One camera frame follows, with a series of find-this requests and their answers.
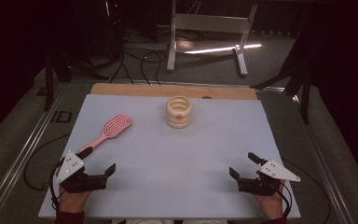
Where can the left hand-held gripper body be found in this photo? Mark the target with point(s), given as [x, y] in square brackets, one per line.
[74, 182]

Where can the person's right hand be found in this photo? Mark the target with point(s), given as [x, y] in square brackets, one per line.
[272, 205]

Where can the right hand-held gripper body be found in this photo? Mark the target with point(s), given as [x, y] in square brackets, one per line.
[258, 186]

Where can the pink hairbrush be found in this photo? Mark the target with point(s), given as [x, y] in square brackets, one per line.
[116, 124]

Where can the metal floor rail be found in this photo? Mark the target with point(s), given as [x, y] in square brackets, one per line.
[21, 155]
[326, 174]

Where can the person's left hand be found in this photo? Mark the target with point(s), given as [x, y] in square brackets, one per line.
[73, 200]

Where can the white metal stand frame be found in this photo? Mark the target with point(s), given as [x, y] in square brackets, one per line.
[209, 23]

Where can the cream ribbed cup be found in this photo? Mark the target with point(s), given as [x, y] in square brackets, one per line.
[172, 120]

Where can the dark equipment rack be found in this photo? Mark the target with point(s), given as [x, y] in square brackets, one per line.
[112, 25]

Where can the black metal stand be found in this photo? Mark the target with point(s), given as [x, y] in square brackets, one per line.
[304, 93]
[49, 81]

